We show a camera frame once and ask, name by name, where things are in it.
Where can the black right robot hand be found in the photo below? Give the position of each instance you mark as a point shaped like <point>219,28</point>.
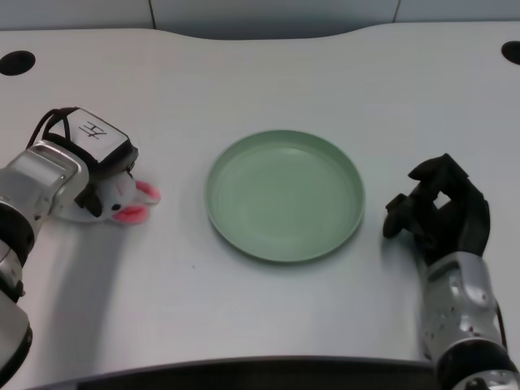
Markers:
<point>451,221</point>

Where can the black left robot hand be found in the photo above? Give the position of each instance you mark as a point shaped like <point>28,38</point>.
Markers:
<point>99,144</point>

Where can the white rabbit plush doll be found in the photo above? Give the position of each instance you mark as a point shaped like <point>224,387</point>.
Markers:
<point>122,199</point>

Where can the green round plate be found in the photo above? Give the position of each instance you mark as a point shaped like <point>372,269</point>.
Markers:
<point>284,195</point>

